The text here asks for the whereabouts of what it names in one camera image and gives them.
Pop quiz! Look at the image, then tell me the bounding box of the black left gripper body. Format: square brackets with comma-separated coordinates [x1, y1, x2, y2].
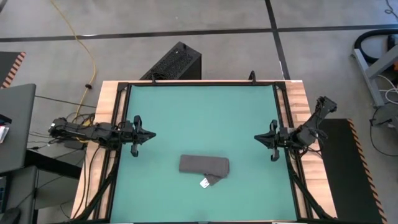
[119, 115, 143, 157]

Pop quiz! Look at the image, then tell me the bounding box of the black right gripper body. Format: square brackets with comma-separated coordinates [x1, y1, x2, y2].
[269, 119, 295, 162]

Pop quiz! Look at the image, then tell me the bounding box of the grey terry towel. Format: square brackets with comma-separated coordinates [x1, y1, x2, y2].
[178, 154, 231, 189]

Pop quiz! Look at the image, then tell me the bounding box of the green table mat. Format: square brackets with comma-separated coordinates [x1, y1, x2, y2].
[110, 84, 299, 223]

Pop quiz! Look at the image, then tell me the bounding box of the black mat orange-striped edge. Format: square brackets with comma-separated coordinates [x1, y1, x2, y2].
[0, 51, 27, 90]
[317, 117, 389, 224]

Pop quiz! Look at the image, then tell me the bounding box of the black computer tower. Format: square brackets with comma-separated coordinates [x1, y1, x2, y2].
[139, 41, 203, 81]

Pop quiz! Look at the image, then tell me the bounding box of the grey metal stand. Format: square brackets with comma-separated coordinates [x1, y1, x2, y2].
[352, 45, 398, 109]

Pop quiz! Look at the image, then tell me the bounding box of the grey desk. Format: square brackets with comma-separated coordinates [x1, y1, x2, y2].
[0, 83, 37, 175]

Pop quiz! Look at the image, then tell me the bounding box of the black table frame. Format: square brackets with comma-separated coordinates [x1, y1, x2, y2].
[70, 79, 338, 224]

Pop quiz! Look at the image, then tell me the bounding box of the yellow cable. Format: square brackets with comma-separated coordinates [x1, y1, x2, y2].
[49, 0, 98, 144]

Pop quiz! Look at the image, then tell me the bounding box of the white cable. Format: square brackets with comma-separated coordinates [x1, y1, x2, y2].
[377, 73, 398, 105]

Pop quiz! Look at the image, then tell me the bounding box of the black hose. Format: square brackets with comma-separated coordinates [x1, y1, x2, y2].
[354, 28, 398, 63]

